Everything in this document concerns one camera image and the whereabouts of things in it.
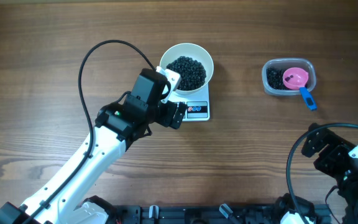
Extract pink scoop with blue handle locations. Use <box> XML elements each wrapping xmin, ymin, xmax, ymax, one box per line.
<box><xmin>283</xmin><ymin>67</ymin><xmax>317</xmax><ymax>111</ymax></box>

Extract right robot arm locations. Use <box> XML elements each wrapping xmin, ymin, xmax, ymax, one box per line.
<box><xmin>279</xmin><ymin>123</ymin><xmax>358</xmax><ymax>223</ymax></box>

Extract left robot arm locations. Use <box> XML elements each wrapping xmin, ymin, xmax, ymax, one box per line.
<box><xmin>0</xmin><ymin>67</ymin><xmax>186</xmax><ymax>223</ymax></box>

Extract white digital kitchen scale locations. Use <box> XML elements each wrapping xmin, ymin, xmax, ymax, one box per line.
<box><xmin>169</xmin><ymin>84</ymin><xmax>210</xmax><ymax>122</ymax></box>

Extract black beans in bowl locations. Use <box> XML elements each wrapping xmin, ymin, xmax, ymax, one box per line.
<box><xmin>167</xmin><ymin>56</ymin><xmax>206</xmax><ymax>91</ymax></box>

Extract white bowl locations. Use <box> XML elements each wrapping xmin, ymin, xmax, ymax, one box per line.
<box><xmin>160</xmin><ymin>43</ymin><xmax>214</xmax><ymax>95</ymax></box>

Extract black beans in scoop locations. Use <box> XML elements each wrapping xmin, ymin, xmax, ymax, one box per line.
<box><xmin>284</xmin><ymin>74</ymin><xmax>294</xmax><ymax>82</ymax></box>

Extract black beans in container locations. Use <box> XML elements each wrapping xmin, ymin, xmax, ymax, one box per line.
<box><xmin>266</xmin><ymin>67</ymin><xmax>288</xmax><ymax>90</ymax></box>

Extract clear plastic container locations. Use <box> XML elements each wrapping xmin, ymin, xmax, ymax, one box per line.
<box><xmin>262</xmin><ymin>58</ymin><xmax>317</xmax><ymax>96</ymax></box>

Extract right black camera cable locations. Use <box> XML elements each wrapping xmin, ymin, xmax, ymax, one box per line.
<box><xmin>285</xmin><ymin>123</ymin><xmax>358</xmax><ymax>224</ymax></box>

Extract black camera cable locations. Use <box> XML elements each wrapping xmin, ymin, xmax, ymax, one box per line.
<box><xmin>23</xmin><ymin>39</ymin><xmax>157</xmax><ymax>224</ymax></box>
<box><xmin>285</xmin><ymin>123</ymin><xmax>358</xmax><ymax>224</ymax></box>

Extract left black camera cable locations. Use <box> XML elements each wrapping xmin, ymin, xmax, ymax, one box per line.
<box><xmin>23</xmin><ymin>39</ymin><xmax>157</xmax><ymax>224</ymax></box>

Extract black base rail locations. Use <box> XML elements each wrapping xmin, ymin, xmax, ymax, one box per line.
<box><xmin>110</xmin><ymin>203</ymin><xmax>332</xmax><ymax>224</ymax></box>

